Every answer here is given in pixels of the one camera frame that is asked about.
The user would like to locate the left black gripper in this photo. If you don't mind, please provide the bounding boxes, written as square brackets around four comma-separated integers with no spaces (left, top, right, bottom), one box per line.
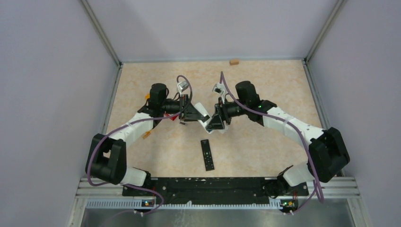
[160,94,204,122]

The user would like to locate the black remote control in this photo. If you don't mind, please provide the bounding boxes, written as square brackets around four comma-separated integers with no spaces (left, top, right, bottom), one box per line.
[200,140,215,171]

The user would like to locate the small wooden block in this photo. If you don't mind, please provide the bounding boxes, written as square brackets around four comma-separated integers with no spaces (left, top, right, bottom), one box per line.
[229,59,239,66]

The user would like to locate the white red remote control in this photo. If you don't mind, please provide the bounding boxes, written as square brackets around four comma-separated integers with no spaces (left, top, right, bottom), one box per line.
[194,102,228,134]

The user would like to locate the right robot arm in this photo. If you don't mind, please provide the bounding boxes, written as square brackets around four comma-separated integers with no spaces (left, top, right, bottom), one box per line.
[205,81,350,195]

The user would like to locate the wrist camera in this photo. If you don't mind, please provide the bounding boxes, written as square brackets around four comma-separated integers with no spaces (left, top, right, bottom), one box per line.
[212,83,227,96]
[176,80,190,95]

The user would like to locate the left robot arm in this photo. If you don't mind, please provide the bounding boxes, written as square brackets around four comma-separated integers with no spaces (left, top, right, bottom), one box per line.
[85,83,210,195]

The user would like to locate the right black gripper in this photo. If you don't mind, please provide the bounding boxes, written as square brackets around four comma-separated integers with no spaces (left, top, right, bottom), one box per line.
[206,97,248,131]

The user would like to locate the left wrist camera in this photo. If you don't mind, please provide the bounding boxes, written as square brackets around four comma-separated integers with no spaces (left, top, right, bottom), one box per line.
[176,80,190,95]

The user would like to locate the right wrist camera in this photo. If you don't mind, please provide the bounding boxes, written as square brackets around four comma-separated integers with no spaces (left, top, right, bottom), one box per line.
[212,83,227,96]

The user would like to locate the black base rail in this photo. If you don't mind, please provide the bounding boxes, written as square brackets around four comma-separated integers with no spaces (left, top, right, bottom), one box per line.
[122,177,309,205]

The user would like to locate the red yellow toy phone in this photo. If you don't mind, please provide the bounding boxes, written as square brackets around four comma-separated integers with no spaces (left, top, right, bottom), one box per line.
[138,90,181,124]

